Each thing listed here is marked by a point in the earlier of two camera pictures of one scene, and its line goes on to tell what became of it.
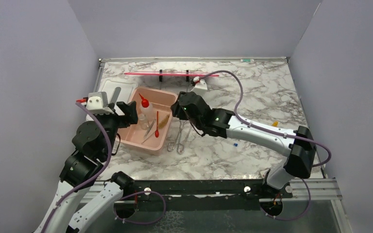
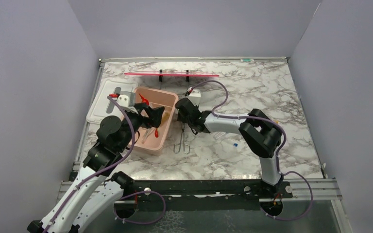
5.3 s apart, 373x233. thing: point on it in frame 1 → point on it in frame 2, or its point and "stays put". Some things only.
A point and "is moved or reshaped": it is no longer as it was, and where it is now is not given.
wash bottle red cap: x=144 y=102 stays put
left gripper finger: x=128 y=109 → x=154 y=114
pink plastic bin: x=148 y=133 stays put
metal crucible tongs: x=171 y=145 is moved or reshaped
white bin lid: x=109 y=87 stays put
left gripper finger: x=126 y=120 → x=154 y=118
